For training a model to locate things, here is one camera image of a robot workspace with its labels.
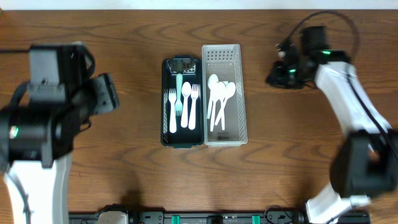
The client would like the clear plastic basket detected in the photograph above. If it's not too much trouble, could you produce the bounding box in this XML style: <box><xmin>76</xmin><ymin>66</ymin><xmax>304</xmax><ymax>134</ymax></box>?
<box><xmin>201</xmin><ymin>44</ymin><xmax>248</xmax><ymax>147</ymax></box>

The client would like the white thick-handled spoon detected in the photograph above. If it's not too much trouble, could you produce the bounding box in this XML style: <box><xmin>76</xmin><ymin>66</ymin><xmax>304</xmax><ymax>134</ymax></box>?
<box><xmin>181</xmin><ymin>82</ymin><xmax>192</xmax><ymax>128</ymax></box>

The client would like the white fork long handle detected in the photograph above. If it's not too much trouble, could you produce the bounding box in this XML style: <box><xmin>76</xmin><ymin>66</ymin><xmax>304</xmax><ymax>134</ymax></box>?
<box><xmin>188</xmin><ymin>84</ymin><xmax>199</xmax><ymax>130</ymax></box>

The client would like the white thin spoon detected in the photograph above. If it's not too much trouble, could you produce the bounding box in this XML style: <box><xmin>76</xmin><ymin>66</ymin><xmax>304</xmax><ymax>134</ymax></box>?
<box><xmin>210</xmin><ymin>82</ymin><xmax>226</xmax><ymax>132</ymax></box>
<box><xmin>215</xmin><ymin>82</ymin><xmax>236</xmax><ymax>130</ymax></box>
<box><xmin>207</xmin><ymin>73</ymin><xmax>219</xmax><ymax>119</ymax></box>

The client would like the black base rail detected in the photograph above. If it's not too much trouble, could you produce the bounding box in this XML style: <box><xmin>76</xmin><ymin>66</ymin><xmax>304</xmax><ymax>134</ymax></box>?
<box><xmin>68</xmin><ymin>203</ymin><xmax>371</xmax><ymax>224</ymax></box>

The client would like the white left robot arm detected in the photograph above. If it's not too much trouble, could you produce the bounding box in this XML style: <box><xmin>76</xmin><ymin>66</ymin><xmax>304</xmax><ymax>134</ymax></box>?
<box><xmin>1</xmin><ymin>73</ymin><xmax>119</xmax><ymax>223</ymax></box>

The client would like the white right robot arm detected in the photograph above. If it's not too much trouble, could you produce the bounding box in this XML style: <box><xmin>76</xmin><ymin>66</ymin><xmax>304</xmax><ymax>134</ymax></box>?
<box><xmin>266</xmin><ymin>39</ymin><xmax>397</xmax><ymax>223</ymax></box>

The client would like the mint green plastic fork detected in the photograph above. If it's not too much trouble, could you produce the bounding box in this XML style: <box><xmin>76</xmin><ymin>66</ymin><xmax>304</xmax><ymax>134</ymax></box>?
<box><xmin>175</xmin><ymin>73</ymin><xmax>183</xmax><ymax>116</ymax></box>

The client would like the dark green plastic basket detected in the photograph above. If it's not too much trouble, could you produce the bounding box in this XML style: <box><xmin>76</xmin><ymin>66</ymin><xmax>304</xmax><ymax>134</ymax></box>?
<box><xmin>160</xmin><ymin>55</ymin><xmax>204</xmax><ymax>148</ymax></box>

